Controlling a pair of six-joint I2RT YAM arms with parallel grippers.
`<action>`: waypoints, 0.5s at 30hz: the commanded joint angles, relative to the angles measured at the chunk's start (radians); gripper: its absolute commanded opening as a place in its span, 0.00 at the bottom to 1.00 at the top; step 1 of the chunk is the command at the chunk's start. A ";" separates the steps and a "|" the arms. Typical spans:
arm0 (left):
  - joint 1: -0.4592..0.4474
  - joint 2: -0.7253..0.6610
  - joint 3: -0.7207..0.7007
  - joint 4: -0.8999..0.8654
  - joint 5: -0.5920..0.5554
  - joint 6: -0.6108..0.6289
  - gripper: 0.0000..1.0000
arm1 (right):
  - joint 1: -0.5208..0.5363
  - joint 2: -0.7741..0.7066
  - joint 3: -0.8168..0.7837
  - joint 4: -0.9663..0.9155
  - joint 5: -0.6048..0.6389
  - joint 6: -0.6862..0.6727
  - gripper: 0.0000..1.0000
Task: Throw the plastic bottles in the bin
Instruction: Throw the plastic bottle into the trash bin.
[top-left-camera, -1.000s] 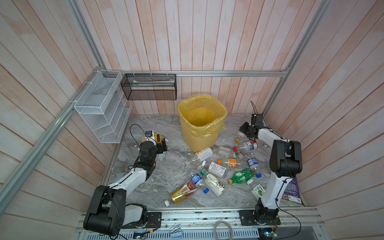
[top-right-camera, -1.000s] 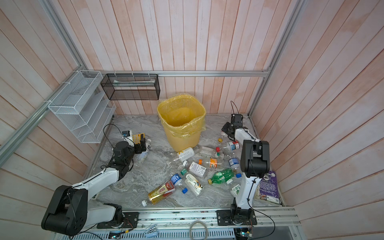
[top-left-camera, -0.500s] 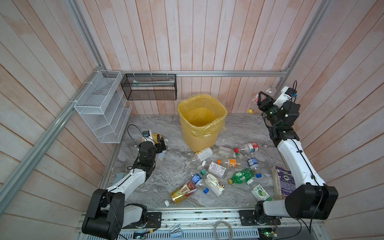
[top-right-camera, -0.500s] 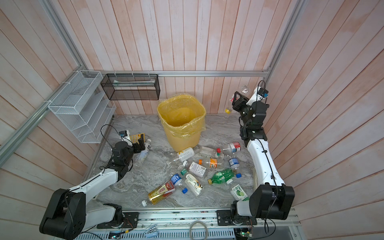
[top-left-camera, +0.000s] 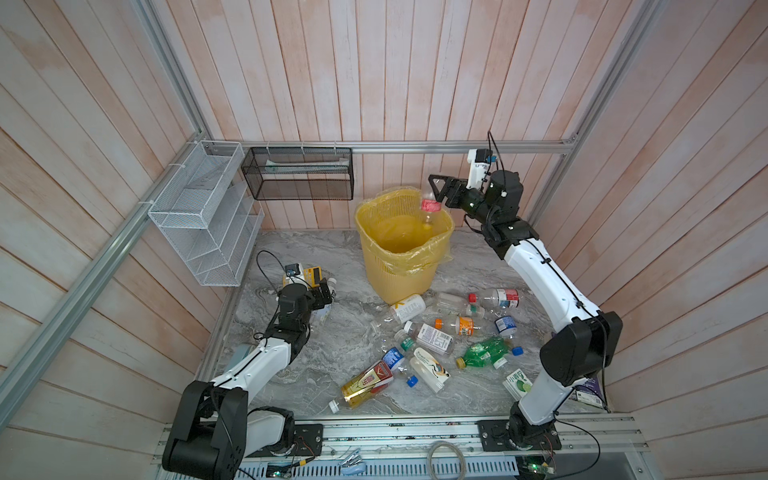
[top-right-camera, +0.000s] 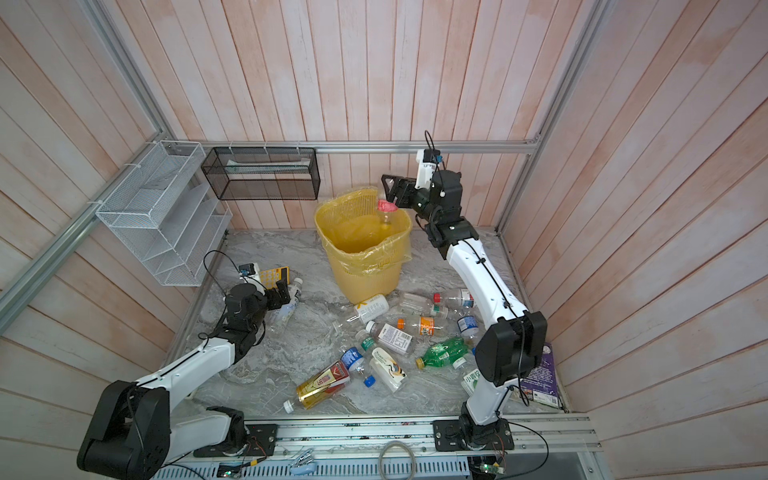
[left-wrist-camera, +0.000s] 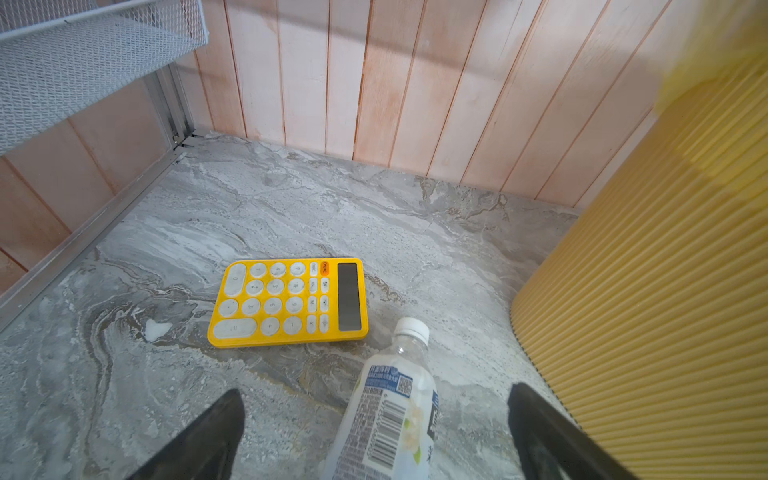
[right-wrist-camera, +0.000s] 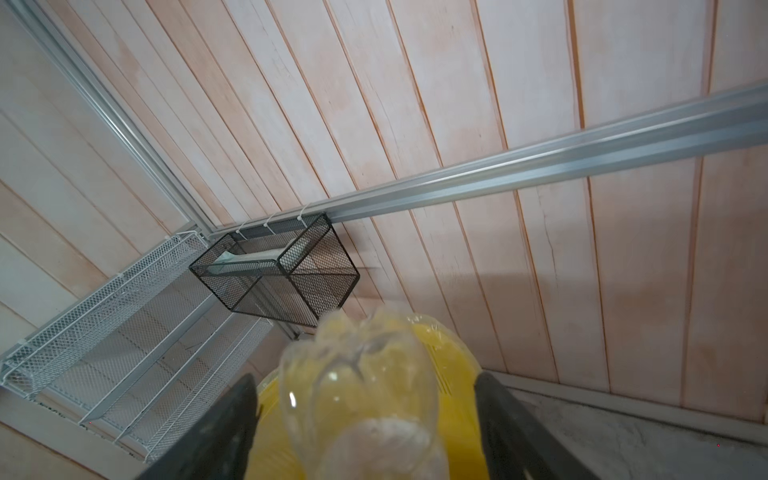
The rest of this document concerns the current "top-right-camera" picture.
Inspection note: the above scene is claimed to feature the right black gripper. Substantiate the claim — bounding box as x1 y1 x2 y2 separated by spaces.
385 175 444 232

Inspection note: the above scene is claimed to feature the pink cap small bottle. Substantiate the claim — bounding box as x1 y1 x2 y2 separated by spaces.
377 198 398 236

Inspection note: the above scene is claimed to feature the blue label pepsi bottle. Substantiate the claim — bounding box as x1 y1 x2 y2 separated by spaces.
340 347 376 388

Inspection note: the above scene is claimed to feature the red yellow tea bottle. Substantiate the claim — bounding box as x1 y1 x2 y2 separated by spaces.
283 360 351 413

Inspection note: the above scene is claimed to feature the red cap clear bottle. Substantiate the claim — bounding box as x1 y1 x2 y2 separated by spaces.
433 288 475 310

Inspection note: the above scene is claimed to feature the white carton drink bottle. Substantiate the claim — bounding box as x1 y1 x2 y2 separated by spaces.
371 347 407 393

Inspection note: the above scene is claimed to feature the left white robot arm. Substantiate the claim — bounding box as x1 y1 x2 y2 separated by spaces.
76 280 294 479

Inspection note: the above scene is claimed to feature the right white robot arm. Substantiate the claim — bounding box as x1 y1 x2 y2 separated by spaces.
382 169 547 449

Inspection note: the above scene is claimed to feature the yellow plastic waste bin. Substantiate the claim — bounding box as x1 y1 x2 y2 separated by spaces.
314 187 413 304

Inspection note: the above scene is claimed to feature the clear bottle white label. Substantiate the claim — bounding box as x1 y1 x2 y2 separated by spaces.
333 294 390 332

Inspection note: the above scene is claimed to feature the green cap small bottle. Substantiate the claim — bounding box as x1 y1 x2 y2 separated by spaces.
355 330 376 352

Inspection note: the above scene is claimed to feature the square bottle white label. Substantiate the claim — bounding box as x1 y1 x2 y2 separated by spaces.
365 321 415 356

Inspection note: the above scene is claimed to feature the orange label clear bottle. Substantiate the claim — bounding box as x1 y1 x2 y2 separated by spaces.
396 316 446 337

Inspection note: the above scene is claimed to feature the green plastic bottle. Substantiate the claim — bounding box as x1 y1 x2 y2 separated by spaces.
415 337 470 369

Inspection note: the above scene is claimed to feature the green white juice carton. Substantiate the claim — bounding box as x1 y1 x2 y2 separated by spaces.
461 368 483 396

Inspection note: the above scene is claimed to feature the purple book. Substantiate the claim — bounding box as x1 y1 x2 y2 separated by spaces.
521 343 562 409

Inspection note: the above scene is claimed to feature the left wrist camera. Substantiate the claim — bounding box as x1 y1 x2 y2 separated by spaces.
238 263 265 292

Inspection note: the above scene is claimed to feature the clear bottle green ring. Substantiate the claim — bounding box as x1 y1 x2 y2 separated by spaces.
398 292 450 320

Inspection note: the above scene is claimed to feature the white wire mesh shelf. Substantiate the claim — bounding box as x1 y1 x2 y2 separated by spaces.
97 141 232 287

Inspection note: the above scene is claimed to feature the black wire mesh basket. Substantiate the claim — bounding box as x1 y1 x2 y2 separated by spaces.
201 146 321 201

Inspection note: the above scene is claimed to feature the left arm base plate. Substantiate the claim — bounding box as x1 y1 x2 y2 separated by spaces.
193 423 278 458

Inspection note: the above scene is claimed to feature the grey coiled cable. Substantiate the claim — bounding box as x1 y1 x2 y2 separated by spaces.
377 440 418 480

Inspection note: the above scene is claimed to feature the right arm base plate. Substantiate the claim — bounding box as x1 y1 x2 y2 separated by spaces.
432 416 514 452

